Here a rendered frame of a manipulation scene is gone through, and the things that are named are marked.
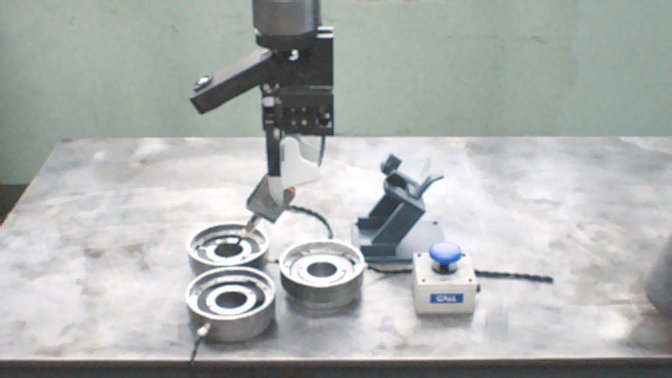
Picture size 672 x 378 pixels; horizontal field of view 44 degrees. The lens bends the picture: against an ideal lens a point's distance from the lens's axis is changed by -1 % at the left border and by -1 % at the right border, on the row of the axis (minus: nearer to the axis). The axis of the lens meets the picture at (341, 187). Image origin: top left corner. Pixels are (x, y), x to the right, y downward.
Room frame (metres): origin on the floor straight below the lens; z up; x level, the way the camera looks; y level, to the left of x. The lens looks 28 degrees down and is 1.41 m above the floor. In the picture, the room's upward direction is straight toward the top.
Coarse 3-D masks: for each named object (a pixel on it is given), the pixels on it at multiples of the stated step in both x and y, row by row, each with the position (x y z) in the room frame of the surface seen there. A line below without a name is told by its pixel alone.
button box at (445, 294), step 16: (416, 256) 0.89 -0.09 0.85; (464, 256) 0.89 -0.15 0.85; (416, 272) 0.85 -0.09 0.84; (432, 272) 0.85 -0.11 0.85; (448, 272) 0.85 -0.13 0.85; (464, 272) 0.85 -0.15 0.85; (416, 288) 0.84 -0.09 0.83; (432, 288) 0.83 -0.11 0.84; (448, 288) 0.83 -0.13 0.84; (464, 288) 0.83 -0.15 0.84; (480, 288) 0.86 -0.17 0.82; (416, 304) 0.83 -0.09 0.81; (432, 304) 0.83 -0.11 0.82; (448, 304) 0.83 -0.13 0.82; (464, 304) 0.83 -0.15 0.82
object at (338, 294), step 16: (320, 240) 0.93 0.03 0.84; (288, 256) 0.91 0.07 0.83; (304, 256) 0.92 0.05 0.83; (352, 256) 0.91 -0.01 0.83; (288, 272) 0.87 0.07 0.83; (304, 272) 0.87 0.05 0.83; (320, 272) 0.90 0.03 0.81; (336, 272) 0.89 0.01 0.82; (288, 288) 0.85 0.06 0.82; (304, 288) 0.83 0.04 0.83; (320, 288) 0.83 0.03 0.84; (336, 288) 0.83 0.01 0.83; (352, 288) 0.85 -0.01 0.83; (304, 304) 0.84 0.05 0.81; (320, 304) 0.84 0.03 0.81; (336, 304) 0.84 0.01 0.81
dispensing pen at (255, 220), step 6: (264, 180) 0.89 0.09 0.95; (258, 186) 0.89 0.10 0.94; (252, 192) 0.90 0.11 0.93; (246, 204) 0.89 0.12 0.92; (252, 216) 0.89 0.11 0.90; (258, 216) 0.89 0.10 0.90; (252, 222) 0.89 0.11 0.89; (258, 222) 0.89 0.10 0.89; (246, 228) 0.89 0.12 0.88; (252, 228) 0.89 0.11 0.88; (240, 234) 0.89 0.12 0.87; (246, 234) 0.89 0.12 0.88; (240, 240) 0.89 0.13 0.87; (234, 246) 0.89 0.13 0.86
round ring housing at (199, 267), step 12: (204, 228) 0.96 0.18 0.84; (216, 228) 0.97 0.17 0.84; (228, 228) 0.98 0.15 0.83; (240, 228) 0.97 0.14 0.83; (192, 240) 0.94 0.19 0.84; (204, 240) 0.95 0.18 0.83; (264, 240) 0.94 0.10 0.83; (192, 252) 0.90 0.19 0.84; (216, 252) 0.94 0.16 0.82; (228, 252) 0.95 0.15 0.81; (240, 252) 0.94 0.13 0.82; (264, 252) 0.91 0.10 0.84; (192, 264) 0.90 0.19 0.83; (204, 264) 0.88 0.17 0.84; (216, 264) 0.88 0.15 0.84; (228, 264) 0.88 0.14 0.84; (240, 264) 0.88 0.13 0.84; (252, 264) 0.89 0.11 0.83; (264, 264) 0.91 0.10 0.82
